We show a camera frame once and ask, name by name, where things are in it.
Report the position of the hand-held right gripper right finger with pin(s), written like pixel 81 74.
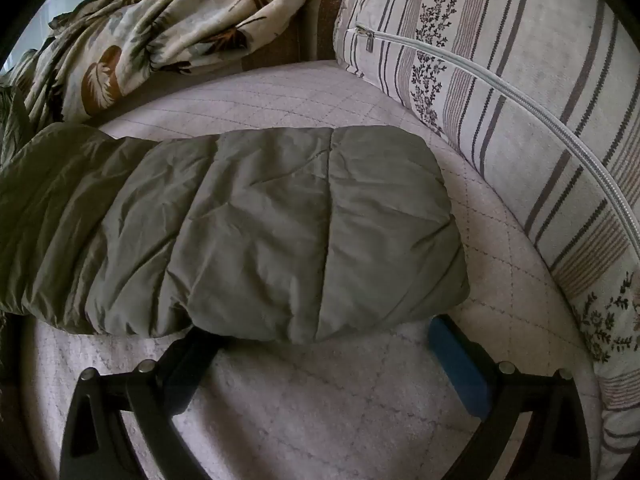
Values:
pixel 460 365

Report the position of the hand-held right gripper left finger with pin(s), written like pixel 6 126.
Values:
pixel 186 374

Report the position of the striped floral back cushion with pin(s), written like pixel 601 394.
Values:
pixel 525 110

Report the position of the leaf print blanket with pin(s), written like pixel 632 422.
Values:
pixel 175 20

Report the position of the pink quilted bed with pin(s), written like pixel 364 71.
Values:
pixel 325 410

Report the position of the olive quilted puffer jacket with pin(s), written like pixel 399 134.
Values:
pixel 275 230

